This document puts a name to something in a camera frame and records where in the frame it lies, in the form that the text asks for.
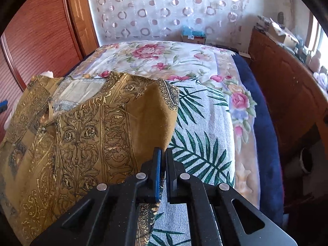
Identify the leaf print blanket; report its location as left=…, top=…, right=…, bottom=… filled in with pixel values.
left=147, top=79, right=236, bottom=246

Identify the small brown cardboard box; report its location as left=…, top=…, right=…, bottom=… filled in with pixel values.
left=181, top=34, right=207, bottom=45

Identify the wooden cabinet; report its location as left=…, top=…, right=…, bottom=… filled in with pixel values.
left=247, top=27, right=328, bottom=211

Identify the wooden headboard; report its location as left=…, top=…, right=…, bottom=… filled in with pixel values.
left=0, top=0, right=100, bottom=134

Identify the open cardboard box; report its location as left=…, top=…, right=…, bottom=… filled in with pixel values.
left=266, top=22, right=299, bottom=48

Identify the golden patterned garment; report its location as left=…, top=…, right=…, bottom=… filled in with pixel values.
left=0, top=71, right=180, bottom=246

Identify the floral bedsheet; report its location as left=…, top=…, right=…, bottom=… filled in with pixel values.
left=69, top=41, right=262, bottom=208

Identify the grey pipe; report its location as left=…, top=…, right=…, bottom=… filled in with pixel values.
left=284, top=146, right=314, bottom=182

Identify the sheer circle pattern curtain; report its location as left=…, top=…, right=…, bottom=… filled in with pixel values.
left=84, top=0, right=253, bottom=48

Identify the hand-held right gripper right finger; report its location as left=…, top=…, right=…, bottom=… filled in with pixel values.
left=165, top=148, right=298, bottom=246

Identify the navy blue blanket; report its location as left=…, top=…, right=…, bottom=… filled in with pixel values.
left=232, top=54, right=285, bottom=223

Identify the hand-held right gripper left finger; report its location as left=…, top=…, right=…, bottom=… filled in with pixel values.
left=29, top=147, right=162, bottom=246

